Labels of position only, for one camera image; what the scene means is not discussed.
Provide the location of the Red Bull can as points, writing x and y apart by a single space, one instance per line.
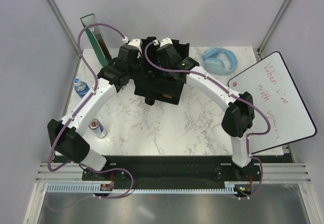
97 128

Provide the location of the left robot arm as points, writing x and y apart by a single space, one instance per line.
66 135

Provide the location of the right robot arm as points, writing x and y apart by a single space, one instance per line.
238 116

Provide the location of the light blue headphones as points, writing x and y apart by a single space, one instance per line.
213 65

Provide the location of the water bottle on table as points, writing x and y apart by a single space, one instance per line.
80 87

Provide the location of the green file holder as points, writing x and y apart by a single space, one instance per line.
96 39

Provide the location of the whiteboard with red writing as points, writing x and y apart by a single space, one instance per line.
274 92

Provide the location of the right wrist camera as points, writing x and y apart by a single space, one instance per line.
163 42

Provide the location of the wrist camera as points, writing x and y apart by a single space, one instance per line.
163 42
134 42

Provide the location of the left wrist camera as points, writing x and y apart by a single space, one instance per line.
134 42

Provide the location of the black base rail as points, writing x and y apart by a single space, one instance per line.
168 172

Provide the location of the white cable duct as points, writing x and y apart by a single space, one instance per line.
100 188

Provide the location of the left aluminium frame post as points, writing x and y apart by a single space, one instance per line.
59 17

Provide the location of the aluminium frame post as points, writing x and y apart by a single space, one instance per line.
59 17
275 22

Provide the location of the right aluminium frame post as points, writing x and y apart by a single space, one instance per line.
275 22

